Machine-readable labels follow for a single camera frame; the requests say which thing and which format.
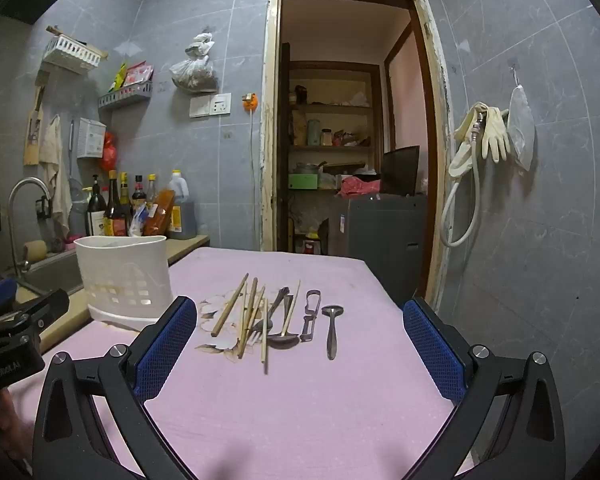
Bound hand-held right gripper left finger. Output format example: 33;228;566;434
31;296;203;480

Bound yellow green seasoning packet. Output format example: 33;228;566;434
111;61;131;93

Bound black flat panel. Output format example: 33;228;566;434
381;145;422;197

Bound hanging wire skimmer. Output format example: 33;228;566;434
67;119;88;211

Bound cream rubber glove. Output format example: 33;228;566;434
448;101;490;179
481;106;512;164

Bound large oil jug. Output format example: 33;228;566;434
167;169;198;241

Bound thin white cable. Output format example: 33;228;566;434
249;109;257;248

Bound steel sink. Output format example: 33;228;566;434
17;249;87;306

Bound orange food packet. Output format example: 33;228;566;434
142;188;177;237

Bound wooden door frame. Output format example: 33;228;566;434
259;0;455;306

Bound dark pump bottle white label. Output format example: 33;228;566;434
86;174;108;237

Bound red cloth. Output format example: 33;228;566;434
336;175;383;198

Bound steel faucet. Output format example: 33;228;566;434
6;177;55;286

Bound hanging wooden cutting board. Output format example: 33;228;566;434
22;69;48;167

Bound white plastic utensil holder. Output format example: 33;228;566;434
74;235;174;332

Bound dark bottle red label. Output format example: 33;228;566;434
131;175;147;213

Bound hanging bag of dried goods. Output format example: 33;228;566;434
169;31;219;95

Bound grey wall rack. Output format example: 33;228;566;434
97;81;154;111

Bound hanging kitchen knife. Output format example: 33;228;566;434
32;70;49;113

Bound white wall basket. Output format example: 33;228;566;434
41;27;110;77

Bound white hose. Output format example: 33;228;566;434
439;112;485;248

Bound hanging clear plastic bag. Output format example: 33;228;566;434
506;82;537;172

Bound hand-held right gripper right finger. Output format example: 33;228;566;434
402;296;567;480

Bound metal spoon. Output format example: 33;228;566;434
266;287;283;328
268;294;301;350

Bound red seasoning packets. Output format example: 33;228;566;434
126;62;154;90

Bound wooden shelving unit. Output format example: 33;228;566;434
279;42;387;256

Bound green box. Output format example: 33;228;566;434
288;172;322;191

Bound wooden chopstick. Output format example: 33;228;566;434
237;281;248;343
238;277;259;360
211;273;250;337
261;297;270;364
246;286;266;347
282;280;301;338

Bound pink floral table cloth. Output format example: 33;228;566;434
40;246;481;480

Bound blue white plastic bag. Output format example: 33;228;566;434
128;204;150;237

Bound person's left hand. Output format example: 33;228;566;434
0;388;34;466

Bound steel straight peeler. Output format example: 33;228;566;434
299;289;324;343

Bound beige dish towel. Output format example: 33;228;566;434
39;114;74;233

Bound red plastic bag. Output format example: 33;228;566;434
100;131;119;174

